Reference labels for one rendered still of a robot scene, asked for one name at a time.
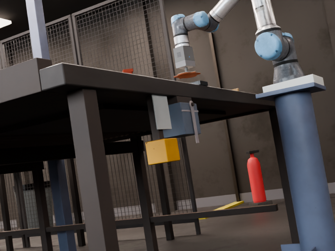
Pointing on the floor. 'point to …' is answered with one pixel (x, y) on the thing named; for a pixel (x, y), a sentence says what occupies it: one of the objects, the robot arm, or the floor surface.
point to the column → (304, 167)
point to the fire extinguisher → (256, 181)
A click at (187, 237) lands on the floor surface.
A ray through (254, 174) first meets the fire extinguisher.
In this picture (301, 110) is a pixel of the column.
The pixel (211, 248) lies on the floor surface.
